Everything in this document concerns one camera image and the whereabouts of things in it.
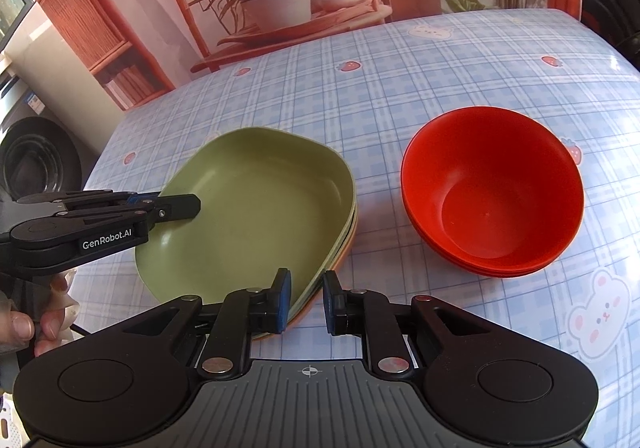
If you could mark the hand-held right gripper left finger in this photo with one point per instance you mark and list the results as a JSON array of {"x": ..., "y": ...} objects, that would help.
[{"x": 285, "y": 298}]

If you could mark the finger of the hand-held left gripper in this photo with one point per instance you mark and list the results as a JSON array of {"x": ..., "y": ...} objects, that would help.
[
  {"x": 90, "y": 199},
  {"x": 177, "y": 208}
]

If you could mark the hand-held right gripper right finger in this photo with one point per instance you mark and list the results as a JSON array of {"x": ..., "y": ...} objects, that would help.
[{"x": 327, "y": 300}]

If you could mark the green plate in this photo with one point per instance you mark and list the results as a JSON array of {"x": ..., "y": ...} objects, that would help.
[
  {"x": 250, "y": 208},
  {"x": 320, "y": 295}
]

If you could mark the orange plate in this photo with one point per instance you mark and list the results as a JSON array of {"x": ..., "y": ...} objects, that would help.
[{"x": 350, "y": 244}]

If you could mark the red bowl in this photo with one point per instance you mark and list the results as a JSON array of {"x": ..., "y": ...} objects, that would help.
[
  {"x": 500, "y": 274},
  {"x": 490, "y": 188},
  {"x": 500, "y": 264}
]

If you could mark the person's left hand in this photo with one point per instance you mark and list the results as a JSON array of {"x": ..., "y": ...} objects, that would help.
[{"x": 50, "y": 328}]

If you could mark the grey washing machine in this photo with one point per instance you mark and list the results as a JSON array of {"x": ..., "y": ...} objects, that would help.
[{"x": 35, "y": 157}]

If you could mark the white perforated basket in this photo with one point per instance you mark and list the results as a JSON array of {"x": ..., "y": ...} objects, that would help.
[{"x": 7, "y": 420}]

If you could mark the black exercise bike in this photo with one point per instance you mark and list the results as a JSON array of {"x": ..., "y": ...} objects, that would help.
[{"x": 610, "y": 2}]

